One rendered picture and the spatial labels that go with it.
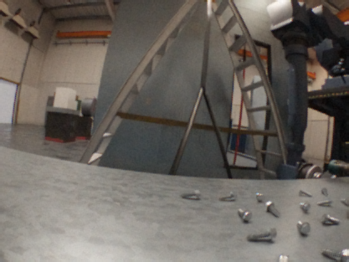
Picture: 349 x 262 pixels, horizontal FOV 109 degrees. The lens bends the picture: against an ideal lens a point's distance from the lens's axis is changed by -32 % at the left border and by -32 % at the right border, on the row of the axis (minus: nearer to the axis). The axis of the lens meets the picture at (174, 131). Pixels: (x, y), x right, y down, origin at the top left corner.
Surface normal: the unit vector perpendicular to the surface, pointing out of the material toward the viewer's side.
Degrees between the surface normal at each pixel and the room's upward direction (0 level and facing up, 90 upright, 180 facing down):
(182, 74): 90
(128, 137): 90
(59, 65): 90
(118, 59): 90
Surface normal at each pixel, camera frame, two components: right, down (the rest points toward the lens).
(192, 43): 0.07, 0.01
